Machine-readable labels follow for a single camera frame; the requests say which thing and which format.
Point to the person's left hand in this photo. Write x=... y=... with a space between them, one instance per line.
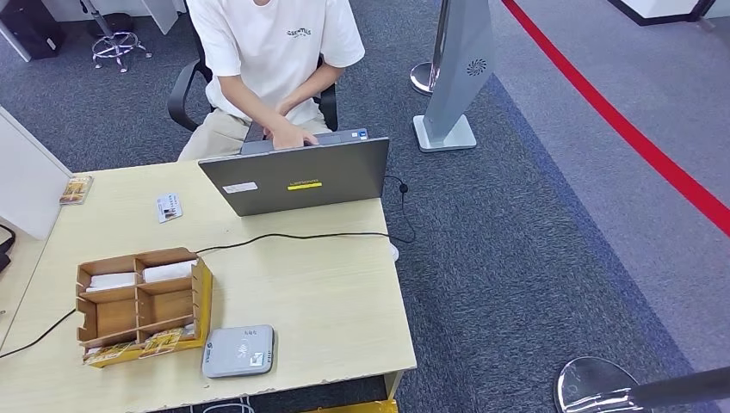
x=285 y=108

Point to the chrome stanchion post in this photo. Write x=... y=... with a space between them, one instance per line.
x=425 y=77

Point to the grey card reader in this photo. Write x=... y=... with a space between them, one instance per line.
x=236 y=350

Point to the white partition panel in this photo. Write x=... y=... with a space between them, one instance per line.
x=28 y=182

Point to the yellow floor tape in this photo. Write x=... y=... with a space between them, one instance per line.
x=353 y=407

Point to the grey laptop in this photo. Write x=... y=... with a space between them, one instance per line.
x=296 y=176

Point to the white cabinet panel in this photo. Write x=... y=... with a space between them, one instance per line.
x=165 y=14

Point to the wooden compartment organiser box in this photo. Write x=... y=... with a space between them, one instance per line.
x=117 y=316

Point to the white rolled towel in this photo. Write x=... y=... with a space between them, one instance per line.
x=111 y=281
x=169 y=271

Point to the black round base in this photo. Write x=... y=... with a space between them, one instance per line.
x=117 y=21

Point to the person's right forearm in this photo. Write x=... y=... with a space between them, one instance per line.
x=245 y=102

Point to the grey sign stand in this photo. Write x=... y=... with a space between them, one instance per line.
x=456 y=57

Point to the small white object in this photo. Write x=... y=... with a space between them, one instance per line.
x=394 y=252

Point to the white ID card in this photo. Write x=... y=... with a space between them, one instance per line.
x=169 y=208

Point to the person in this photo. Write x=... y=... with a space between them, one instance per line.
x=274 y=57

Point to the person's right hand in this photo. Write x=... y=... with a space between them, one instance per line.
x=288 y=137

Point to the white black-edged platform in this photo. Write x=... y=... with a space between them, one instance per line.
x=656 y=8

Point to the person's left forearm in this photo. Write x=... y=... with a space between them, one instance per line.
x=319 y=85

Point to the black office chair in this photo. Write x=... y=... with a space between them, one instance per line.
x=179 y=91

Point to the chrome stool base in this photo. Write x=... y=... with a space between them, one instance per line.
x=117 y=45

